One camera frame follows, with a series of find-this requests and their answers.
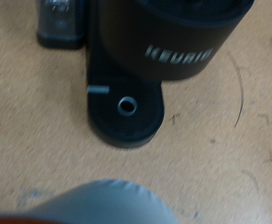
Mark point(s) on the black Keurig coffee machine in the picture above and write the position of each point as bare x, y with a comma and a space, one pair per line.
160, 40

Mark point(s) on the white coffee pod orange rim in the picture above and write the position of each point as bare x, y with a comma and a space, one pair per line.
104, 205

